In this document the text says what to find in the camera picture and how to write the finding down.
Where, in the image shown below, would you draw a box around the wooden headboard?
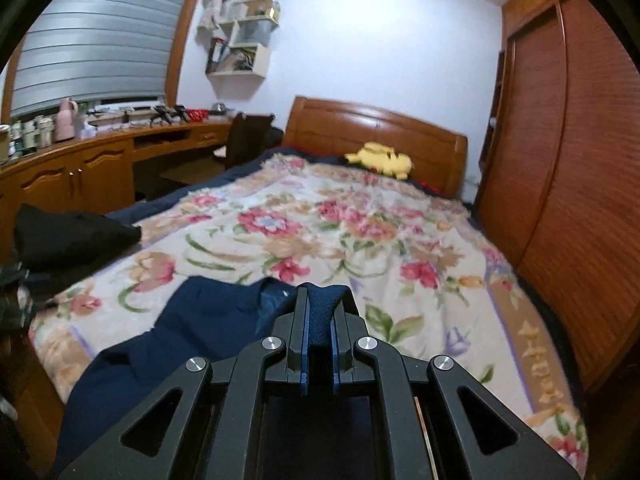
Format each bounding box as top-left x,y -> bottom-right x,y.
282,96 -> 468,201

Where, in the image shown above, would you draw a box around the floral blanket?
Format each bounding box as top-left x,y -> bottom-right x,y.
30,155 -> 588,476

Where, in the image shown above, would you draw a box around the navy blue suit jacket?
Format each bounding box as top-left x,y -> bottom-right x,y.
52,276 -> 351,476

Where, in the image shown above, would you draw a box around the wooden window frame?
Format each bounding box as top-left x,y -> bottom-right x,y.
0,0 -> 211,126

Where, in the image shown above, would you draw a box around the wooden louvered wardrobe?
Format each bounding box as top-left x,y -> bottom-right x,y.
472,0 -> 640,401

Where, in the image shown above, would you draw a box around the black cloth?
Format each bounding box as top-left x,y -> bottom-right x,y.
12,205 -> 142,286

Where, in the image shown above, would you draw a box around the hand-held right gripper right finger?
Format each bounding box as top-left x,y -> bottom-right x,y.
330,289 -> 581,480

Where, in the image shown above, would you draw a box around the white wall shelf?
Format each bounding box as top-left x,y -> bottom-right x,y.
205,0 -> 280,80

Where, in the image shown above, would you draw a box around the grey window blind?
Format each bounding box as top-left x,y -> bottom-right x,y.
7,0 -> 198,118

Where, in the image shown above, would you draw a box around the dark desk chair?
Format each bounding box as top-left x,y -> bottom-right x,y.
215,112 -> 273,171

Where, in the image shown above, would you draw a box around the wooden desk with cabinets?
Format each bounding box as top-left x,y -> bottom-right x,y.
0,117 -> 236,271

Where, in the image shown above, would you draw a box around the row of small desk containers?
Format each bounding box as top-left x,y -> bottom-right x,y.
0,115 -> 56,161

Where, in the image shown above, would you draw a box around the pink bottle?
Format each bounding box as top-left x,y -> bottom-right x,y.
55,99 -> 78,142

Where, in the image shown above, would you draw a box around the row of books and files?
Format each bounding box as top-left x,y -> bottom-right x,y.
207,37 -> 256,75

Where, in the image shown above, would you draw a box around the grey paper bag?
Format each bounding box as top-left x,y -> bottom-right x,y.
232,19 -> 275,46

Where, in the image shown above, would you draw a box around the black bag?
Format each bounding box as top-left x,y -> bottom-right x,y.
260,127 -> 285,153

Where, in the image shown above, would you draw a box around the yellow plush toy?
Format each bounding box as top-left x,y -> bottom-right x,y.
344,141 -> 413,180

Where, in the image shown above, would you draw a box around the black stands on desk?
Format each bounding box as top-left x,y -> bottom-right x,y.
150,104 -> 188,126

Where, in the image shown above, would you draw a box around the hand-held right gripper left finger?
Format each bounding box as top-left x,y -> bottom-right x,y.
57,284 -> 310,480

